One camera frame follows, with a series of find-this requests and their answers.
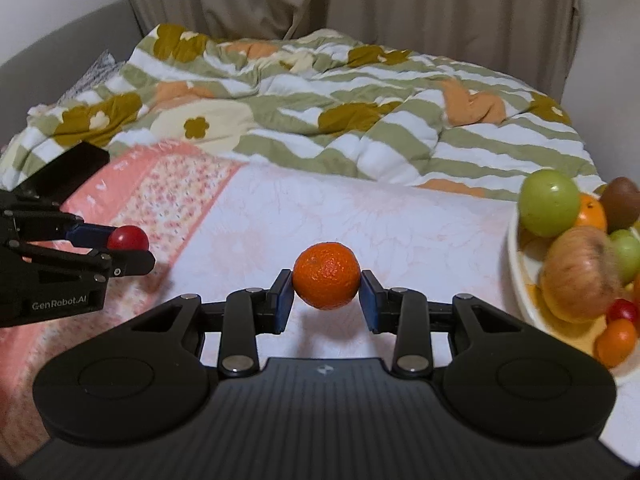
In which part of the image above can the red cherry tomato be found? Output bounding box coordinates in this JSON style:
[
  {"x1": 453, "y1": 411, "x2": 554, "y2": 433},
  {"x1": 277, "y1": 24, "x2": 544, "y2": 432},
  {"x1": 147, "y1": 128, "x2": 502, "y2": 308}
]
[
  {"x1": 106, "y1": 226, "x2": 151, "y2": 253},
  {"x1": 606, "y1": 298, "x2": 638, "y2": 325}
]

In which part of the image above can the cream oval dish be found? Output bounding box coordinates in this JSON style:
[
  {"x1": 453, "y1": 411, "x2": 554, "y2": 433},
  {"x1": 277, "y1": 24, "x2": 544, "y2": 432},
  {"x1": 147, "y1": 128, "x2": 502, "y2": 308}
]
[{"x1": 507, "y1": 187, "x2": 640, "y2": 387}]

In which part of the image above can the beige curtain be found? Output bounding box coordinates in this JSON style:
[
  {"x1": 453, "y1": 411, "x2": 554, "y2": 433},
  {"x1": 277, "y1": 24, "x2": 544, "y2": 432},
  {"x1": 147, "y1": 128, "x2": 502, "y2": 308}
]
[{"x1": 117, "y1": 0, "x2": 583, "y2": 101}]

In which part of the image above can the orange with stem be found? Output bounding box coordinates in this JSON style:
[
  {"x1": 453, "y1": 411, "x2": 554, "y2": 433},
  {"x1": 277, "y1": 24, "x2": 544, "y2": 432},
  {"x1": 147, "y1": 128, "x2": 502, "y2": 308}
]
[{"x1": 572, "y1": 192, "x2": 608, "y2": 233}]

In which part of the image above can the brown-red russet apple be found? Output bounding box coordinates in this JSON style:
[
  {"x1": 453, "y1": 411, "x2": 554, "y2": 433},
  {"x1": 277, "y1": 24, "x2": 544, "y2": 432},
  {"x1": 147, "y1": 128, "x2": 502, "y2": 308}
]
[{"x1": 540, "y1": 226, "x2": 623, "y2": 324}]

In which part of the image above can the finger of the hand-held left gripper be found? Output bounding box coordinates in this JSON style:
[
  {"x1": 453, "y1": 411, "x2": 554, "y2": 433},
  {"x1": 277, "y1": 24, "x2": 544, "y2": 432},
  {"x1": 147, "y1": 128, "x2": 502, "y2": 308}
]
[
  {"x1": 50, "y1": 211, "x2": 118, "y2": 250},
  {"x1": 17, "y1": 241, "x2": 157, "y2": 279}
]

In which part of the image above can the green striped floral quilt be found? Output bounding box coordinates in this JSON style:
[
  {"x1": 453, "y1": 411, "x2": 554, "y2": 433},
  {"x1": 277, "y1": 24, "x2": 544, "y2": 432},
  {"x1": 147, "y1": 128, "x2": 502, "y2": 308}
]
[{"x1": 0, "y1": 22, "x2": 608, "y2": 201}]

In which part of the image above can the brown kiwi with sticker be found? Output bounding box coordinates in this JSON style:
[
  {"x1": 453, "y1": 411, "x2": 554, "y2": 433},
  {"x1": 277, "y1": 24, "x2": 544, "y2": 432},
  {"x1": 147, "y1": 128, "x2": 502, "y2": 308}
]
[{"x1": 599, "y1": 176, "x2": 640, "y2": 233}]

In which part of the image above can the small mandarin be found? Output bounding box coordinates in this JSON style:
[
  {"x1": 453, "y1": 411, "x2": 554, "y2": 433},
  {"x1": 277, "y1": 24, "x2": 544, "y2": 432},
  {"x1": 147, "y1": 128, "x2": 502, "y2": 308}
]
[{"x1": 594, "y1": 318, "x2": 638, "y2": 368}]

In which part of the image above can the large green apple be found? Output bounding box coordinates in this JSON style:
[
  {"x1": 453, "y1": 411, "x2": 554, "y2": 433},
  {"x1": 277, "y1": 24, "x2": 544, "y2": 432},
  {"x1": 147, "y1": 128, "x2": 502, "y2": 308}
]
[{"x1": 517, "y1": 169, "x2": 582, "y2": 238}]

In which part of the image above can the grey patterned cloth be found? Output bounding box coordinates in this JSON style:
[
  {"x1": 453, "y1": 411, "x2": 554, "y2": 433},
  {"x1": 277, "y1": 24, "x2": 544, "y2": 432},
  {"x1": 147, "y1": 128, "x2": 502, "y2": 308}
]
[{"x1": 57, "y1": 49, "x2": 128, "y2": 103}]

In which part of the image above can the small green fruit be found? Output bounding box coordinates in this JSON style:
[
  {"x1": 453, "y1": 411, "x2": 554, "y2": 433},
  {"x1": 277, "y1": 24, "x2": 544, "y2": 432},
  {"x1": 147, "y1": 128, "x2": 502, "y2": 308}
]
[{"x1": 607, "y1": 229, "x2": 640, "y2": 286}]

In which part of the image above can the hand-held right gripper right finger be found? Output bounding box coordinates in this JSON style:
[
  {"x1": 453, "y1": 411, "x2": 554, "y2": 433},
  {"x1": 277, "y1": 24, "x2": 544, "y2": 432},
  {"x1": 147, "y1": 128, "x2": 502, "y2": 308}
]
[{"x1": 360, "y1": 269, "x2": 523, "y2": 379}]

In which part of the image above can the medium mandarin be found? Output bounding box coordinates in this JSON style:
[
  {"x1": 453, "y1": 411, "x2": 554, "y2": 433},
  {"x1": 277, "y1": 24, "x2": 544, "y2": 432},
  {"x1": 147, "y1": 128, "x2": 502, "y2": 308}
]
[{"x1": 292, "y1": 241, "x2": 362, "y2": 311}]

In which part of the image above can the grey upholstered headboard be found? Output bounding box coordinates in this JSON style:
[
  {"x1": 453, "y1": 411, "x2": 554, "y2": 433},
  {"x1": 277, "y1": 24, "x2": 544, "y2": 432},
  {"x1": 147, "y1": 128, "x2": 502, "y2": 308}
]
[{"x1": 0, "y1": 0, "x2": 143, "y2": 153}]

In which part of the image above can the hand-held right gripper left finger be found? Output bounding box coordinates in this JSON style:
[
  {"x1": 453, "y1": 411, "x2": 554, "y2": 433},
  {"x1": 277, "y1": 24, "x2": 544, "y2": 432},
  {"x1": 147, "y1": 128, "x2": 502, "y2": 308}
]
[{"x1": 131, "y1": 268, "x2": 294, "y2": 379}]

